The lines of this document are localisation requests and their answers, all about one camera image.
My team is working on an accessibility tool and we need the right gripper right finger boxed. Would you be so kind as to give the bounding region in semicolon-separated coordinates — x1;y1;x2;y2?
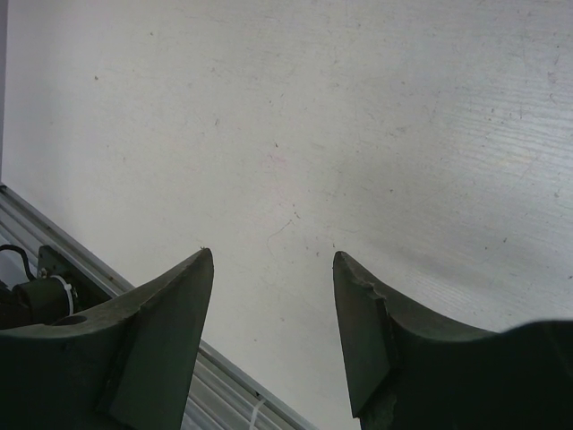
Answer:
333;251;572;429

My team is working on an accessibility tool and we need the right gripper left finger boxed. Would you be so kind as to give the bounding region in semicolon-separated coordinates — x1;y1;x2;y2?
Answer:
1;249;214;429

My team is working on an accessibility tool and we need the aluminium rail frame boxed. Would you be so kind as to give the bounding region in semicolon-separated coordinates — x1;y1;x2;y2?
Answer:
1;185;315;429

